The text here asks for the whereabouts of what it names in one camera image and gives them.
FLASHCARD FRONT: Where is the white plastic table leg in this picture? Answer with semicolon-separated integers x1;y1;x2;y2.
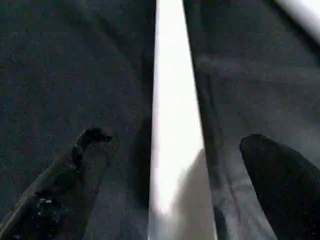
273;0;320;41
148;0;218;240

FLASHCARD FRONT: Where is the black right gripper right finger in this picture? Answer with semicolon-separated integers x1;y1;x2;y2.
238;133;320;240

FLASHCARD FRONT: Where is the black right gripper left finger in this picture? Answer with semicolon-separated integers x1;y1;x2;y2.
0;126;120;240

